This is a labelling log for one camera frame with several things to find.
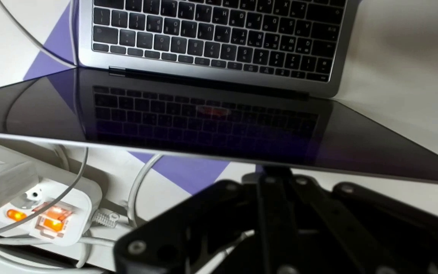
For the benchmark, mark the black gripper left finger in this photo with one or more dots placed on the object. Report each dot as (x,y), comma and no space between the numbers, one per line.
(214,219)

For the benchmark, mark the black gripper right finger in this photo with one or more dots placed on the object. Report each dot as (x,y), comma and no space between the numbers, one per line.
(361,234)

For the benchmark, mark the silver laptop with black screen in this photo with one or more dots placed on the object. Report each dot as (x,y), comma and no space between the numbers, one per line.
(204,47)

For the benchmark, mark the white charger plug block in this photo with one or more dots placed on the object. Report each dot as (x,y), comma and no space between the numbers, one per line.
(1,184)

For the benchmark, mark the purple paper sheet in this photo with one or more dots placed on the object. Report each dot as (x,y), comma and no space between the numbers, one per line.
(60,47)

